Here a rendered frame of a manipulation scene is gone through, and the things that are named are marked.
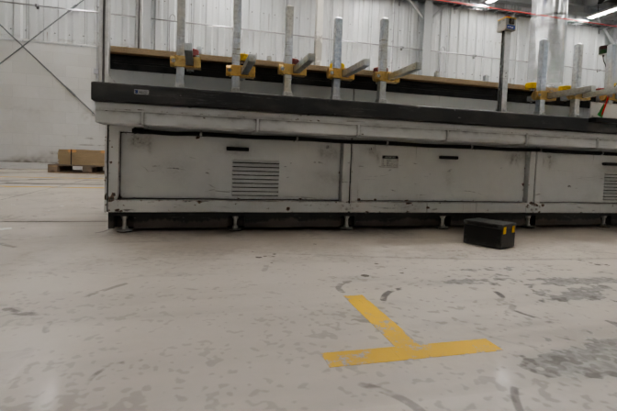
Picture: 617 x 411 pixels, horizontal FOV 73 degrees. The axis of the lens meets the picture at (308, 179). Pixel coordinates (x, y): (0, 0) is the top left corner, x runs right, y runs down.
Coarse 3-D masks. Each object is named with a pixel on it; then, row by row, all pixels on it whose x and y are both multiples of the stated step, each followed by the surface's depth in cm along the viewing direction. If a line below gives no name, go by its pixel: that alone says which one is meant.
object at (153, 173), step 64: (128, 64) 205; (128, 128) 207; (128, 192) 211; (192, 192) 219; (256, 192) 228; (320, 192) 237; (384, 192) 248; (448, 192) 259; (512, 192) 270; (576, 192) 284
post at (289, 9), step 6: (288, 6) 201; (288, 12) 202; (288, 18) 202; (288, 24) 202; (288, 30) 202; (288, 36) 202; (288, 42) 202; (288, 48) 203; (288, 54) 203; (288, 60) 203; (288, 78) 203; (288, 84) 204; (288, 90) 204
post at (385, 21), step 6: (384, 18) 214; (384, 24) 214; (384, 30) 215; (384, 36) 215; (384, 42) 215; (384, 48) 215; (378, 54) 218; (384, 54) 215; (378, 60) 218; (384, 60) 216; (378, 66) 218; (384, 66) 216; (378, 84) 217; (384, 84) 216; (378, 90) 217; (384, 90) 217; (378, 96) 217; (384, 96) 217
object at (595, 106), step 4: (592, 104) 250; (596, 104) 251; (600, 104) 252; (604, 104) 253; (608, 104) 253; (612, 104) 254; (616, 104) 255; (592, 108) 251; (596, 108) 251; (608, 108) 254; (612, 108) 255; (616, 108) 255; (592, 112) 251; (596, 112) 252; (604, 112) 253; (608, 112) 254; (612, 112) 255; (616, 112) 255; (592, 116) 251; (596, 116) 252; (604, 116) 253; (608, 116) 254; (612, 116) 255; (616, 116) 256
